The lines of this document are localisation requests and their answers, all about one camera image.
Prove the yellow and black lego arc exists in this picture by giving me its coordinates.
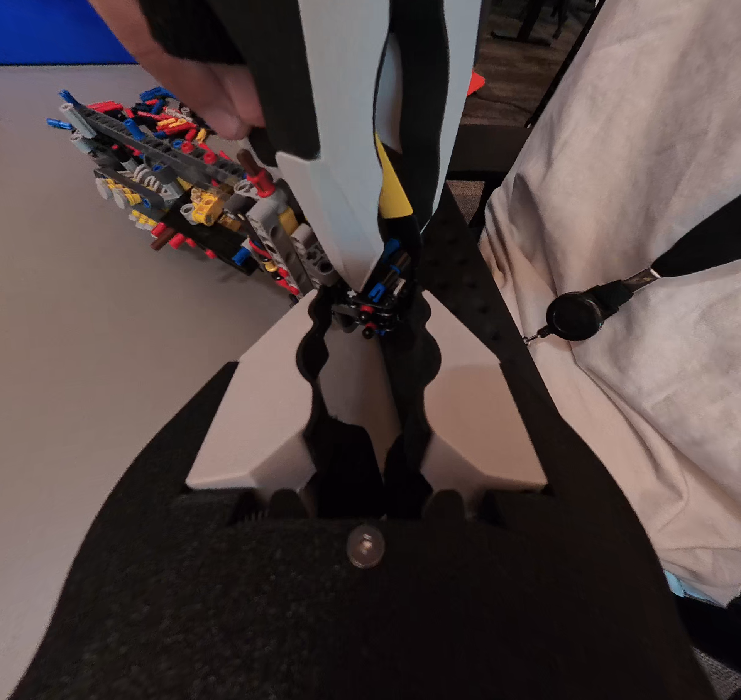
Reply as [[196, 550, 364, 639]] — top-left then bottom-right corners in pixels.
[[373, 133, 414, 220]]

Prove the person's right hand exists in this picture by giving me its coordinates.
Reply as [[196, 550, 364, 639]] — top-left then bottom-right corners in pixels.
[[134, 46, 267, 141]]

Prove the grey black lego chassis assembly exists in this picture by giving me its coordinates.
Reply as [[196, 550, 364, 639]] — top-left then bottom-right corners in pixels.
[[46, 89, 420, 342]]

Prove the pile of red blue lego pins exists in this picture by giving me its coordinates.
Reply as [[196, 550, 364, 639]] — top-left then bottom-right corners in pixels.
[[87, 86, 209, 145]]

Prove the blue plastic bin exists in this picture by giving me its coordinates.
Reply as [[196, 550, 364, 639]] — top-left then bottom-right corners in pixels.
[[0, 0, 139, 67]]

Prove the black badge reel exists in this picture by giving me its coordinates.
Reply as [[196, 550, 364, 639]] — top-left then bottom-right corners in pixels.
[[524, 269, 661, 347]]

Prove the white printed t-shirt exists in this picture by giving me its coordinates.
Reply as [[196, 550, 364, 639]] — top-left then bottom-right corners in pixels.
[[479, 0, 741, 607]]

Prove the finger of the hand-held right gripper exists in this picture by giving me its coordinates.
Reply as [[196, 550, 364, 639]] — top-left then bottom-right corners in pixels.
[[275, 0, 400, 293], [391, 0, 488, 232]]

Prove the black lanyard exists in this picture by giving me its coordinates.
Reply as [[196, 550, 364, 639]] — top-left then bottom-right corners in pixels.
[[651, 195, 741, 278]]

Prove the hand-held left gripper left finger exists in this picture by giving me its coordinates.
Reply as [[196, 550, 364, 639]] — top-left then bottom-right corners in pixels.
[[185, 294, 331, 491]]

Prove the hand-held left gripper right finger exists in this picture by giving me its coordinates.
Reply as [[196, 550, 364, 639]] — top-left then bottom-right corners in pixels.
[[399, 290, 548, 491]]

